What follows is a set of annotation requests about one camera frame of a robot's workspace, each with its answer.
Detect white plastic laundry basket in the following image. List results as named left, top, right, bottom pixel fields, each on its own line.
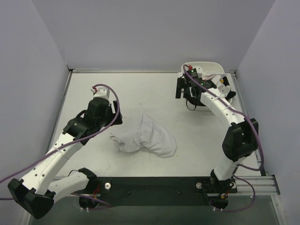
left=178, top=61, right=233, bottom=111

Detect white t shirt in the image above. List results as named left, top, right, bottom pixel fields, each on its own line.
left=110, top=114, right=177, bottom=158

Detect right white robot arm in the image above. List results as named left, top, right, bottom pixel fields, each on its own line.
left=175, top=69, right=259, bottom=189

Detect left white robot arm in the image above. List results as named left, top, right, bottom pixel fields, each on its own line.
left=7, top=97, right=122, bottom=219

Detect white clothes in basket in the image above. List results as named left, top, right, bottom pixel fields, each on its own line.
left=202, top=73, right=232, bottom=97

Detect black t shirt in basket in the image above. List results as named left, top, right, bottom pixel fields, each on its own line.
left=226, top=91, right=236, bottom=100

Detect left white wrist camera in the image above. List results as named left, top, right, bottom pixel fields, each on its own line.
left=90, top=86, right=110, bottom=100

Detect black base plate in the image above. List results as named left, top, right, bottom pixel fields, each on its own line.
left=76, top=177, right=237, bottom=208

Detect aluminium rail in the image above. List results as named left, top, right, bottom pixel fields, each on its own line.
left=208, top=174, right=281, bottom=196

